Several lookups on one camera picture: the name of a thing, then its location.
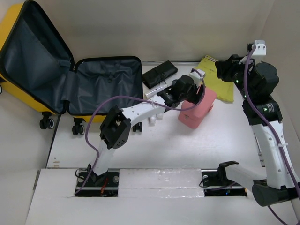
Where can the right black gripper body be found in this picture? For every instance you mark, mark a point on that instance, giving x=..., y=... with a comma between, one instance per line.
x=236, y=72

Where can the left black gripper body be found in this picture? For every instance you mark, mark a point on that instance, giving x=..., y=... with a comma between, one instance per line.
x=193, y=95

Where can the yellow clothes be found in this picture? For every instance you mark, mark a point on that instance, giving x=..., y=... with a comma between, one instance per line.
x=223, y=90

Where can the white bottle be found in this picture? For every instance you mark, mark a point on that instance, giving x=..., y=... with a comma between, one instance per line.
x=152, y=92

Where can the pink toiletry bag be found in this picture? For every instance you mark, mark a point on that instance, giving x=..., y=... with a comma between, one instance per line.
x=193, y=117

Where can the black pouch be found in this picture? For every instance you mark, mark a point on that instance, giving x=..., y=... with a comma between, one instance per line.
x=158, y=74

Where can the pastel striped bottle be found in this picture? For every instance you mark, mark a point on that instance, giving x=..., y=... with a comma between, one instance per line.
x=159, y=116

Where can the white tube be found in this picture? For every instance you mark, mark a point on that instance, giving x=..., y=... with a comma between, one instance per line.
x=152, y=120

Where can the yellow hard-shell suitcase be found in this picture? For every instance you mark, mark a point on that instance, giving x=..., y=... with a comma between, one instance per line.
x=38, y=68

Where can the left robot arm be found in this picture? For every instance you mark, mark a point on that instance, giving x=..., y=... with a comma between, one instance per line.
x=115, y=129

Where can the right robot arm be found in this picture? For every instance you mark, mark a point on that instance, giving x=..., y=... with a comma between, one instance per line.
x=256, y=82

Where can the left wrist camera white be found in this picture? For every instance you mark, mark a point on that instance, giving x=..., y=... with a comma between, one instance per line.
x=197, y=75

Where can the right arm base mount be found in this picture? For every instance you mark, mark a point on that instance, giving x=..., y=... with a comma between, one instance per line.
x=214, y=186

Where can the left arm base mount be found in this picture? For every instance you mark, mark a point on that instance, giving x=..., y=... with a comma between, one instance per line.
x=105, y=185

